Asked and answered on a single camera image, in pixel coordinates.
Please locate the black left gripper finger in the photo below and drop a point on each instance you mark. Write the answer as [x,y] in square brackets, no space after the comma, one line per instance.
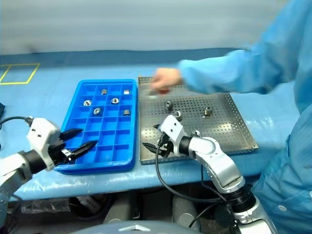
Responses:
[72,132]
[85,147]

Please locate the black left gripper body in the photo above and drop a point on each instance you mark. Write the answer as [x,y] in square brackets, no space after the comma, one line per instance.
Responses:
[58,151]

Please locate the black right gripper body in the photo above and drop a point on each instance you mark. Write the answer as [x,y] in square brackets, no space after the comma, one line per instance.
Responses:
[166,148]

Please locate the small metal roller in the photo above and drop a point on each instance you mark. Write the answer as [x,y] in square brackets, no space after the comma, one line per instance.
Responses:
[126,112]
[115,100]
[97,111]
[196,133]
[126,91]
[104,91]
[152,94]
[168,105]
[87,103]
[178,115]

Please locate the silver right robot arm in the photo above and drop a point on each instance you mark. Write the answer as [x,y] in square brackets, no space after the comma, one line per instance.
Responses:
[219,165]

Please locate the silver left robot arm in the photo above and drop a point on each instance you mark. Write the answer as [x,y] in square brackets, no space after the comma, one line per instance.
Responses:
[9,165]

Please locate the blue plastic compartment tray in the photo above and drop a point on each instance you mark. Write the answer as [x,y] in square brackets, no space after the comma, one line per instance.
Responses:
[109,136]

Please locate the perforated steel tray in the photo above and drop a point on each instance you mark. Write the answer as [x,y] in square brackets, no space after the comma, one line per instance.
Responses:
[214,131]

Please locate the metal nut on tray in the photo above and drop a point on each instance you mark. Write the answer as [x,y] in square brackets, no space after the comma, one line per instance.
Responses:
[207,111]

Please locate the person's bare hand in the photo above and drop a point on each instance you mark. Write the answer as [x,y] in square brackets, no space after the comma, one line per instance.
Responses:
[168,77]

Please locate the black item with white label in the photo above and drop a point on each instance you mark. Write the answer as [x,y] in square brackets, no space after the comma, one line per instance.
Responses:
[89,201]

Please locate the clear plastic bag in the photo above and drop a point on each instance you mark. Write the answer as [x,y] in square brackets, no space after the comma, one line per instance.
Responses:
[41,206]

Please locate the grey rounded robot leg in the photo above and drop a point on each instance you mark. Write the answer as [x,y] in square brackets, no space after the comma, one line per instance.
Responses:
[119,212]
[185,214]

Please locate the grey robot torso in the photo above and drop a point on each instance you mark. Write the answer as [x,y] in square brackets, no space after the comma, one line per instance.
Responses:
[136,228]

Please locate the person's blue-sleeved arm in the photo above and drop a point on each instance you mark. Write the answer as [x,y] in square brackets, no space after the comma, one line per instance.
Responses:
[231,70]

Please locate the person's blue gown torso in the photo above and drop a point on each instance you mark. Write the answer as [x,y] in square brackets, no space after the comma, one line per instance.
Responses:
[292,170]

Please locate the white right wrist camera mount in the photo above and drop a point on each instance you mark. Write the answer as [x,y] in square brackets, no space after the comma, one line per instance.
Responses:
[173,129]

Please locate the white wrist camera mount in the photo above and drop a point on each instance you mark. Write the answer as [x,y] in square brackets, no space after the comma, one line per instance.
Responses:
[40,136]
[173,129]

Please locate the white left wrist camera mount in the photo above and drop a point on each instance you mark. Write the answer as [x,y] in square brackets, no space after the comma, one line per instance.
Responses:
[40,136]

